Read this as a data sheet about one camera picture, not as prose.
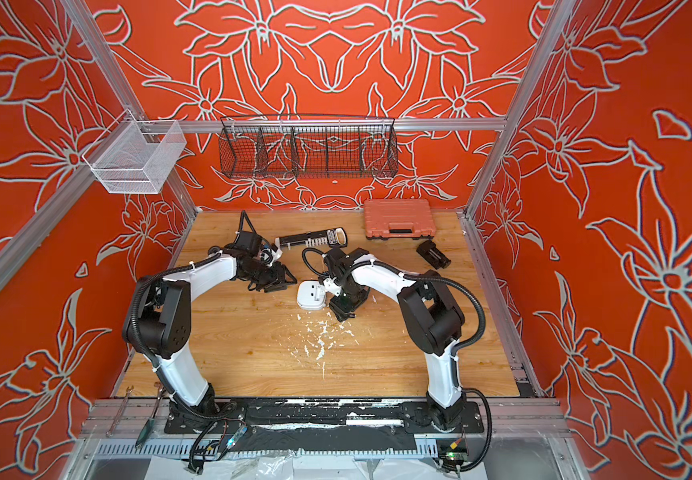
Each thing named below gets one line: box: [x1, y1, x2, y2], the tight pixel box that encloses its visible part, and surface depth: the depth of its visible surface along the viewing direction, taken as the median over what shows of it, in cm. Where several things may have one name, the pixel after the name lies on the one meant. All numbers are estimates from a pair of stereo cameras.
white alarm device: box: [297, 280, 326, 311], surface depth 94 cm
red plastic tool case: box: [364, 199, 436, 240], surface depth 115 cm
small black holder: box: [416, 240, 452, 270], surface depth 106 cm
